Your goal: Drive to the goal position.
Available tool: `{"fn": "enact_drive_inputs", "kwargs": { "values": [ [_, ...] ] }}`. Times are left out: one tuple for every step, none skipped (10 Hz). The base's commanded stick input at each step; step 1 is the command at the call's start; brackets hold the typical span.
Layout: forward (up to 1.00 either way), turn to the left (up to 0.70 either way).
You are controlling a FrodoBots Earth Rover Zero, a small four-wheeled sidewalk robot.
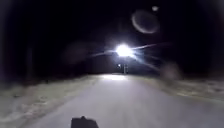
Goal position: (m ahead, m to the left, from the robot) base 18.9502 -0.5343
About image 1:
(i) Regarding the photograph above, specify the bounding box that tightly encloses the street lamp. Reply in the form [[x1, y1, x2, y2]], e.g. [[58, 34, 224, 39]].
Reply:
[[114, 43, 134, 75]]

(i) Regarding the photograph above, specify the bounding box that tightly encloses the grey asphalt path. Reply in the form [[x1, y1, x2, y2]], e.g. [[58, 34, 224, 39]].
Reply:
[[24, 73, 224, 128]]

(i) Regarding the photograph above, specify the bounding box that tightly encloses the robot's own part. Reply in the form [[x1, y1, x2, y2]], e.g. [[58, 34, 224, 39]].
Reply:
[[70, 115, 100, 128]]

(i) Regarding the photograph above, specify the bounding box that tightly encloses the pale frosty grass verge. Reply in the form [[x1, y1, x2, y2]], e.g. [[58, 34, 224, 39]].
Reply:
[[0, 74, 101, 128], [128, 73, 224, 105]]

